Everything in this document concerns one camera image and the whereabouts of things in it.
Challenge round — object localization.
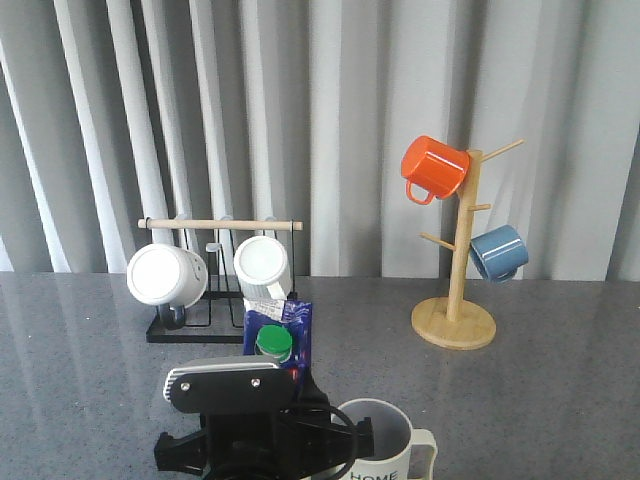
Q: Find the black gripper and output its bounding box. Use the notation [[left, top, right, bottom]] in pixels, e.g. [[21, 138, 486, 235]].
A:
[[154, 375, 374, 479]]

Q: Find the white HOME mug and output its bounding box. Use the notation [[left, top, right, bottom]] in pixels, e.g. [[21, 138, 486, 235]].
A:
[[339, 398, 438, 479]]

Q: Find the blue Pascual milk carton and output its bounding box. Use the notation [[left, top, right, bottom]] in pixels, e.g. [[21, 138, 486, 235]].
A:
[[243, 299, 312, 386]]

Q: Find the white ribbed mug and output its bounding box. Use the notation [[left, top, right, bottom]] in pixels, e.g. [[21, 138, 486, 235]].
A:
[[234, 236, 292, 300]]

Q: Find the wooden mug tree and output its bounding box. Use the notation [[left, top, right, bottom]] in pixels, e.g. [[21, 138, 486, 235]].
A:
[[411, 139, 524, 350]]

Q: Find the blue enamel mug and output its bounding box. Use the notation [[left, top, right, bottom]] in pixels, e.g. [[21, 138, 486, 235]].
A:
[[470, 225, 529, 283]]

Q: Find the orange enamel mug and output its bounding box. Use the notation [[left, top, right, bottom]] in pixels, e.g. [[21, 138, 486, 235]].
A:
[[401, 136, 471, 205]]

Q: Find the grey white curtain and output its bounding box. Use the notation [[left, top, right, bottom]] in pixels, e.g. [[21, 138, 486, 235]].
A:
[[1, 1, 639, 281]]

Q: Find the black camera cable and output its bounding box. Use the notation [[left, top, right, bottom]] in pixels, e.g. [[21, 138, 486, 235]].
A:
[[279, 403, 357, 480]]

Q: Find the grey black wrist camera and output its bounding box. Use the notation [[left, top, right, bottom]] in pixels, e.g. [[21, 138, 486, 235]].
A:
[[163, 355, 297, 415]]

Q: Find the black wire mug rack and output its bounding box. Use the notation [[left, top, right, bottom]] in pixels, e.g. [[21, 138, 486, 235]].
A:
[[138, 217, 303, 344]]

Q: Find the white mug black handle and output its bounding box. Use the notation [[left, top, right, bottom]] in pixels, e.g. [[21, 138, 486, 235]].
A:
[[126, 244, 208, 330]]

